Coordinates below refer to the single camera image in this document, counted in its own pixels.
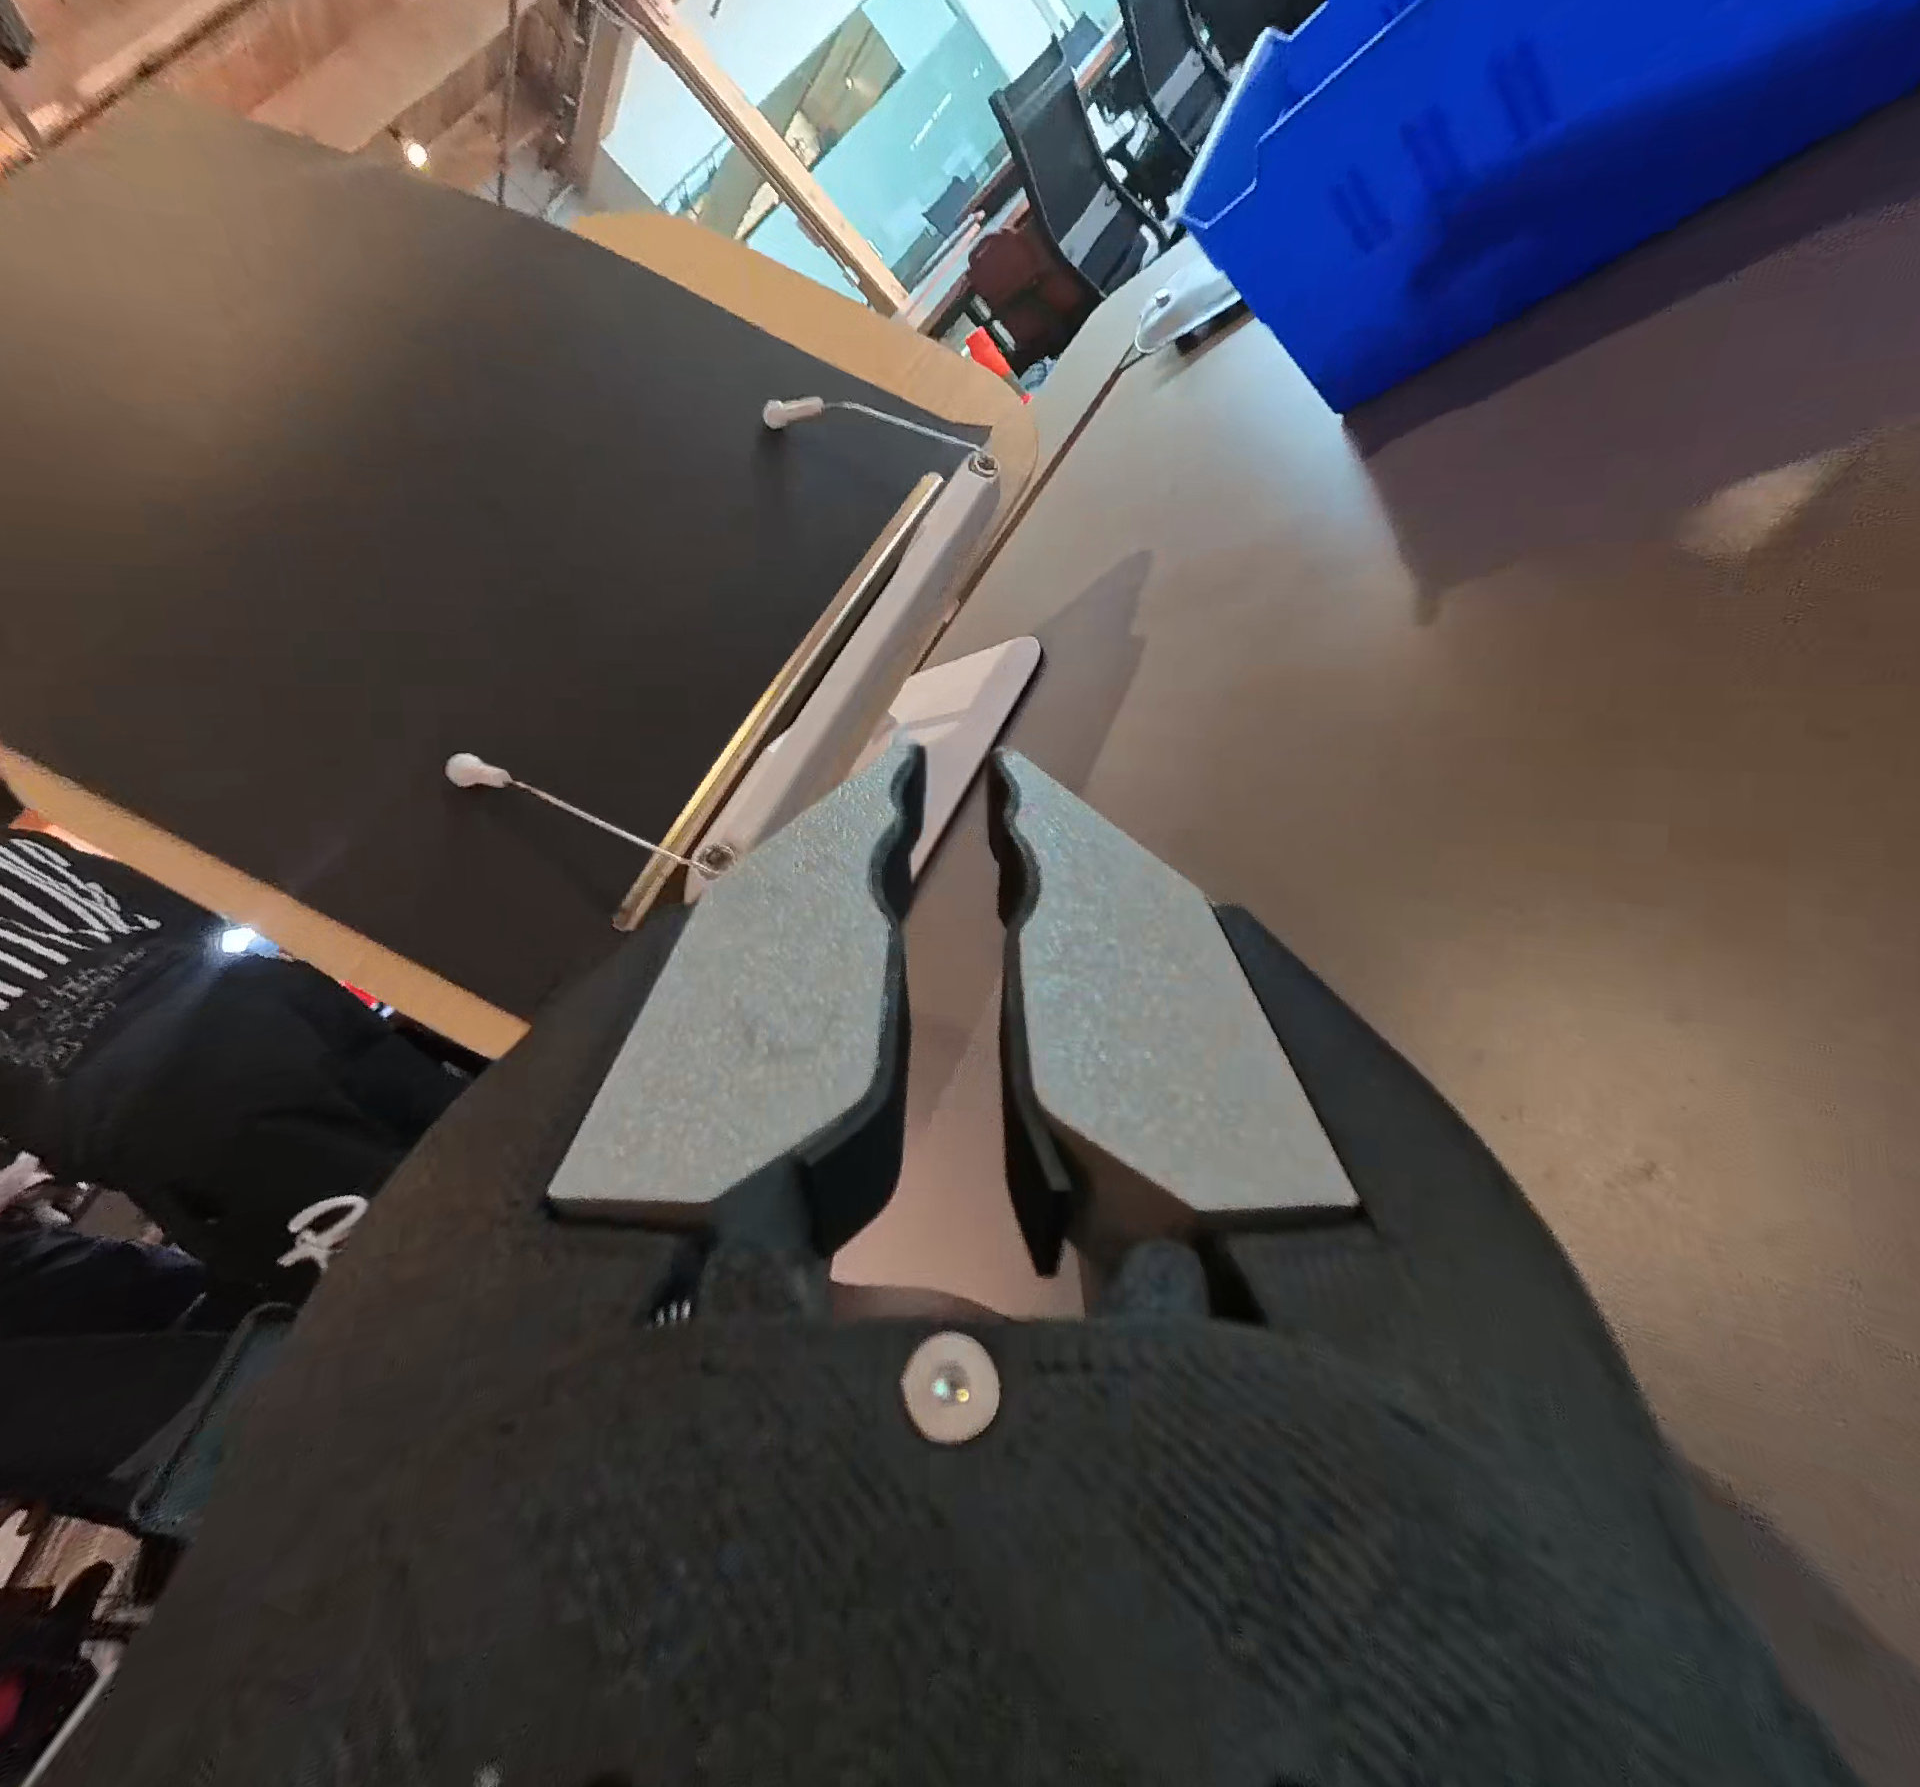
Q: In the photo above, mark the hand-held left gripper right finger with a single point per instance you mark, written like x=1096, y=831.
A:
x=1170, y=1052

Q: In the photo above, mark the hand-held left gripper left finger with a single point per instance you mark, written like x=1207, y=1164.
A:
x=735, y=1038

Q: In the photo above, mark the dark zip case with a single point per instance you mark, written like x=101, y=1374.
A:
x=210, y=1428

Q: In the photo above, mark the black board with wooden rim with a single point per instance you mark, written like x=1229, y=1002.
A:
x=375, y=467

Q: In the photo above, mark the white flat device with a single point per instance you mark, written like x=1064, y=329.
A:
x=1184, y=311

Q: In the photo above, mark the large blue storage bin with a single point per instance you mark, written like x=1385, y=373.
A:
x=1501, y=167

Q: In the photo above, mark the ceiling spot lamp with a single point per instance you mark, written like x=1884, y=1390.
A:
x=412, y=149

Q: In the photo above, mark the wooden post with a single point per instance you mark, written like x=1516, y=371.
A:
x=781, y=153

